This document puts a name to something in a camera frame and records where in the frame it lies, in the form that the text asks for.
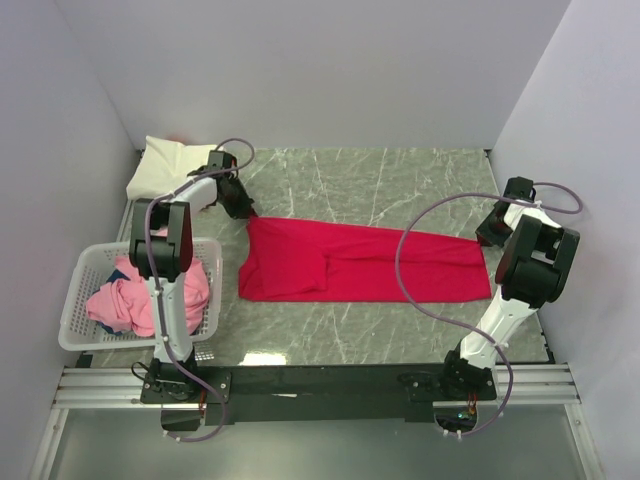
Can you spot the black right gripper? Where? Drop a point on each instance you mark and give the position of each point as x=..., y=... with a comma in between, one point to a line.
x=487, y=238

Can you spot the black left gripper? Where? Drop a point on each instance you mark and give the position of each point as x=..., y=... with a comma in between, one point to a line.
x=244, y=209

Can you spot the red t shirt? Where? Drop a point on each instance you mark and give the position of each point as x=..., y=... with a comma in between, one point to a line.
x=297, y=260

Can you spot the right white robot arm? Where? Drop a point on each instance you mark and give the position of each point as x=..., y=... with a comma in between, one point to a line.
x=533, y=271

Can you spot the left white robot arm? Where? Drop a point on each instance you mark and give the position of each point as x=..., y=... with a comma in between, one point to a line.
x=161, y=249

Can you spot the folded cream t shirt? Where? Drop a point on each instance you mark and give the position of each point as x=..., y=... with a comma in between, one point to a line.
x=165, y=166

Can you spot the pink t shirt in basket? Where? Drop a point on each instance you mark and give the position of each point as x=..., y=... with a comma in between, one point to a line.
x=126, y=305

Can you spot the white plastic basket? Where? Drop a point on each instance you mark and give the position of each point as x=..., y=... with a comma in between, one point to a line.
x=95, y=265

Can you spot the black base beam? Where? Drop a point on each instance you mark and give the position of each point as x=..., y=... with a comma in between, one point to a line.
x=307, y=393

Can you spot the aluminium rail frame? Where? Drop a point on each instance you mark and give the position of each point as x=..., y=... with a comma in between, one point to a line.
x=118, y=388

